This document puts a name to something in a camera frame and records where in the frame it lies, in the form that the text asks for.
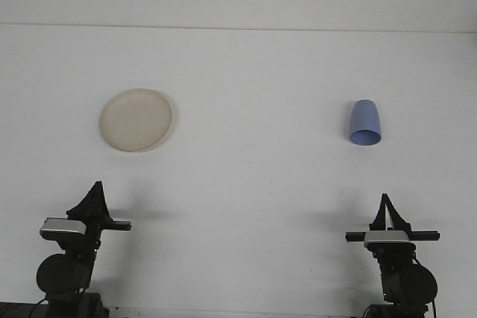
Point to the pale blue cup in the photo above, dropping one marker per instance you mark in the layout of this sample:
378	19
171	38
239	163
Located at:
365	120

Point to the pale round plate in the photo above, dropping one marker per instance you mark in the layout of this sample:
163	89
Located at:
134	120

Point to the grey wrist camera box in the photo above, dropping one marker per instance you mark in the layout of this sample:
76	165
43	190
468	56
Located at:
387	238
61	226

